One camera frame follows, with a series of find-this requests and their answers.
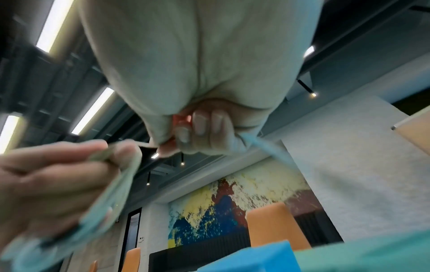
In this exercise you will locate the green tablecloth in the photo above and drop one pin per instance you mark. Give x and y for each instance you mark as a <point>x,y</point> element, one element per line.
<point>369,252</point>

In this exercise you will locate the person's right hand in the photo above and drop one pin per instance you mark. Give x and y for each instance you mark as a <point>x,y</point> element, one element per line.
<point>201,53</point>

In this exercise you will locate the colourful abstract wall painting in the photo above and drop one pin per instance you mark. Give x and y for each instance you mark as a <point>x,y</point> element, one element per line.
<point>215,209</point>

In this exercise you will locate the short ceiling light strip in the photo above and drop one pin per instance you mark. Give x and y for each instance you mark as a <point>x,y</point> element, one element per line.
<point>309,51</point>

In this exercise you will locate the black ceiling spot lamp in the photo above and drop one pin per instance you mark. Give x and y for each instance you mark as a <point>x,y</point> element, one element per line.
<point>307,87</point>

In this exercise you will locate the tan wooden board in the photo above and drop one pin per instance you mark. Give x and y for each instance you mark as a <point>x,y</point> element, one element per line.
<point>416,132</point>

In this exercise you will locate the blue plastic mini drawer unit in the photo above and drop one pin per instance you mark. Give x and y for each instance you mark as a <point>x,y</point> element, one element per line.
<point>262,259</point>

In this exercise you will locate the orange chair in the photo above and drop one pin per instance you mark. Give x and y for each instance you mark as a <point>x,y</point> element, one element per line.
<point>93,267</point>
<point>131,261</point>

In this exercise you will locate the wide orange wooden panel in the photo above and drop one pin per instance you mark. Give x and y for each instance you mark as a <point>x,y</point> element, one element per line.
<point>275,228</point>

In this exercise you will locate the person's left hand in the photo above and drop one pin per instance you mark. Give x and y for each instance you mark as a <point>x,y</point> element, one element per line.
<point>50,180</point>

